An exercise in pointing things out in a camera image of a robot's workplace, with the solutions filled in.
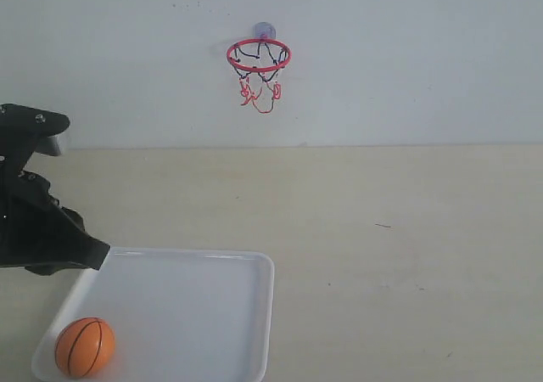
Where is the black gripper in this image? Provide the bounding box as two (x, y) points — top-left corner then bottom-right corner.
(1, 104), (110, 276)

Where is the small orange basketball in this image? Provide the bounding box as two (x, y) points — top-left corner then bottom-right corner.
(54, 317), (116, 379)

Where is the red mini basketball hoop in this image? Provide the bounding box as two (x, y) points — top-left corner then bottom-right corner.
(226, 22), (292, 115)

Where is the white plastic tray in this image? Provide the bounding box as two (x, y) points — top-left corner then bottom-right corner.
(31, 247), (274, 381)

